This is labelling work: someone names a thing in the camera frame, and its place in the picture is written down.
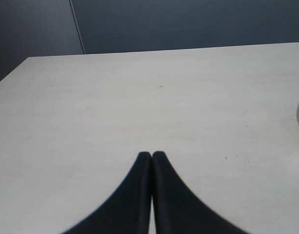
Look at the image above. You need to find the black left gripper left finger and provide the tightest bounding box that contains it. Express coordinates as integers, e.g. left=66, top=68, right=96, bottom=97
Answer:
left=65, top=152, right=152, bottom=234

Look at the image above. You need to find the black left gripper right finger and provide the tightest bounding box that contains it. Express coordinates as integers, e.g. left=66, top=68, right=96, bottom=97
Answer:
left=152, top=151, right=242, bottom=234

